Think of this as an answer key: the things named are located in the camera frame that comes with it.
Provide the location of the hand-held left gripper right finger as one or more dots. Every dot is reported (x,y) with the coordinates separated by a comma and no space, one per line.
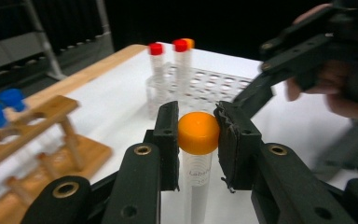
(236,149)

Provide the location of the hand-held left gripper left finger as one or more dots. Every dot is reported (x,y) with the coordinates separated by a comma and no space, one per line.
(167,140)

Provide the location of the orange cap test tube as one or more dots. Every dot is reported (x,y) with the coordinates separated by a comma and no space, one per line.
(199,133)
(191,43)

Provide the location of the clear acrylic test tube rack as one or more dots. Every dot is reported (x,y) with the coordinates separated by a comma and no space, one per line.
(211,84)

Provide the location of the wooden test tube rack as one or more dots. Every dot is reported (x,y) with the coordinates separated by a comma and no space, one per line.
(90,155)

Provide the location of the red cap test tube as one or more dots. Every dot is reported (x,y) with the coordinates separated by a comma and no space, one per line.
(180,45)
(156,49)

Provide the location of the grey metal shelf rack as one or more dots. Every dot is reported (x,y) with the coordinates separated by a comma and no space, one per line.
(12,53)

